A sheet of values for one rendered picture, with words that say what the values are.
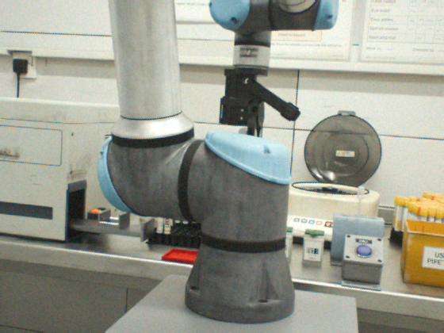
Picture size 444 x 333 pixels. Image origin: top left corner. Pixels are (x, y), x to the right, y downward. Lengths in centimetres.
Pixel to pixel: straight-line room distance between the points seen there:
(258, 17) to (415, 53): 78
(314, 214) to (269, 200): 65
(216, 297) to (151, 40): 33
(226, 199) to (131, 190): 14
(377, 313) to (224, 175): 50
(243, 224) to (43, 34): 139
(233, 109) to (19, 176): 48
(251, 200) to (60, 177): 59
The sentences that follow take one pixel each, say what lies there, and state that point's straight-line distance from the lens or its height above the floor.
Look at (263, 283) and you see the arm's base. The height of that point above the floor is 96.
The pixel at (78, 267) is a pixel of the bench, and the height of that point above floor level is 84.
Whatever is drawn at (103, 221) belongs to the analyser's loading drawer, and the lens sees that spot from 118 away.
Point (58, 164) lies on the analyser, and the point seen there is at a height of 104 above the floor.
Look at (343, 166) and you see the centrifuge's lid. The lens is 161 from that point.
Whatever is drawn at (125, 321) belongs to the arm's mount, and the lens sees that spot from 69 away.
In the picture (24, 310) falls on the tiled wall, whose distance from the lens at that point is 210.
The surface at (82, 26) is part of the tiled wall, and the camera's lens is 188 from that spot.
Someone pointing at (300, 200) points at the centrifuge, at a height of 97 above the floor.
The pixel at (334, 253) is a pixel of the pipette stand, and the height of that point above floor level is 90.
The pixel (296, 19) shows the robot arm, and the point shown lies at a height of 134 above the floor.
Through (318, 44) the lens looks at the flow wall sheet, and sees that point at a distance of 166.
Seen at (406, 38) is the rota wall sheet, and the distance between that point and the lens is 167.
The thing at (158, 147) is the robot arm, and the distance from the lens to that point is 71.
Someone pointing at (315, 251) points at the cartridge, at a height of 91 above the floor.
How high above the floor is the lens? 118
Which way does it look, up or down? 6 degrees down
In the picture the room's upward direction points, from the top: 4 degrees clockwise
